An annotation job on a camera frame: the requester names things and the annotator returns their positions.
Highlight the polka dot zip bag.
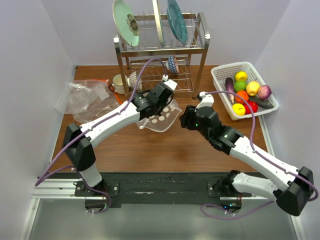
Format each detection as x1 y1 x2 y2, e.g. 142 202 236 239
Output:
136 99 182 133

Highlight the yellow round fruit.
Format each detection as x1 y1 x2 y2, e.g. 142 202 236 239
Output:
232 103 246 116

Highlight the orange tangerine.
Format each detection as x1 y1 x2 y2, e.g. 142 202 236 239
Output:
235 90 249 105

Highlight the red apple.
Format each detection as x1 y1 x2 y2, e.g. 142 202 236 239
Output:
243 101 259 115

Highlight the purple onion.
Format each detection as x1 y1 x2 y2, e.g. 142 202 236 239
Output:
257 85 272 100

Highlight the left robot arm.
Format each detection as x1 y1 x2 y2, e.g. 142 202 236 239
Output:
62 79 177 196

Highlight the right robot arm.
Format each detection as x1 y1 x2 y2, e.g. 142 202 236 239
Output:
179 105 314 217

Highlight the clear orange-zip plastic bag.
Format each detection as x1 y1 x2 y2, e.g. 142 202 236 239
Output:
54 79 121 124

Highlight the brown patterned bowl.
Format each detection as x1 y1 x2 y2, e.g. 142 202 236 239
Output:
127 71 143 91

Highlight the steel dish rack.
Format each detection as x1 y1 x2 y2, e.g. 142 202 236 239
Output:
113 12 211 98

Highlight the blue patterned bowl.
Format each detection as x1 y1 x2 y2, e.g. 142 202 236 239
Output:
166 55 179 74

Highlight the cream enamel mug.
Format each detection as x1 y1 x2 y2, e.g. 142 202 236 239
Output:
108 74 125 95

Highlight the purple eggplant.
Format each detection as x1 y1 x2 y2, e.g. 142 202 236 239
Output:
225 77 235 104

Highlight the green bumpy fruit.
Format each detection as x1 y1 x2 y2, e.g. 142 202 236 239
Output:
233 81 247 92

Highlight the yellow lemon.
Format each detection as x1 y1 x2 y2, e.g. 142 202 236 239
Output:
234 71 248 82

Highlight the yellow apple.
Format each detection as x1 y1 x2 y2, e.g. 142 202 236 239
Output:
245 81 260 97

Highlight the dark grey avocado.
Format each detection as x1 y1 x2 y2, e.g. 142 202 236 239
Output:
249 96 274 109

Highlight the mint green flower plate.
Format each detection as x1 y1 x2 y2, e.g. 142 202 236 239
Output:
112 0 140 47

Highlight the teal blue plate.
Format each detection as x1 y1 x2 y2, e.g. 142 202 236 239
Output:
166 0 188 46

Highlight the beige edge-on plate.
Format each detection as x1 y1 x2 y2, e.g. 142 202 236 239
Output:
152 0 165 48

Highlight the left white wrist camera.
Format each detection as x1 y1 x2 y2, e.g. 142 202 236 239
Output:
162 74 178 92

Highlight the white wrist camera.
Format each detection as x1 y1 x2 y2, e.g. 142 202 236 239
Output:
196 91 214 109
162 74 178 92

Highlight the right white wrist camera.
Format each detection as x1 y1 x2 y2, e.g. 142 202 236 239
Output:
196 91 214 109

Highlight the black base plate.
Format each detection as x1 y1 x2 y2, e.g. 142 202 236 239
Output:
72 171 253 210

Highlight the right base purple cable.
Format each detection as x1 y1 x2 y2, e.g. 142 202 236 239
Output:
199 199 275 220

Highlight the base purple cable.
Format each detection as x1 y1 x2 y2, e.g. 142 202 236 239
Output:
199 199 275 220
84 188 112 215

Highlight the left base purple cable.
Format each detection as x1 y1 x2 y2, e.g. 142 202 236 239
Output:
84 188 112 215

